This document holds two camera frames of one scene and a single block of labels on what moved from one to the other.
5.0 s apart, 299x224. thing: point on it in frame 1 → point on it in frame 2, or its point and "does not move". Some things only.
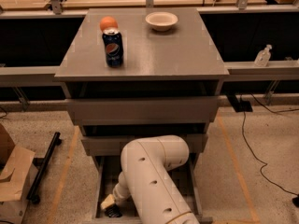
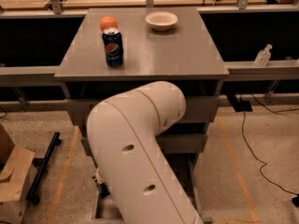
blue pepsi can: x=114 y=48 does not move
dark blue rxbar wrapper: x=113 y=211 → x=103 y=189
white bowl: x=161 y=21 does not move
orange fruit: x=107 y=22 does not move
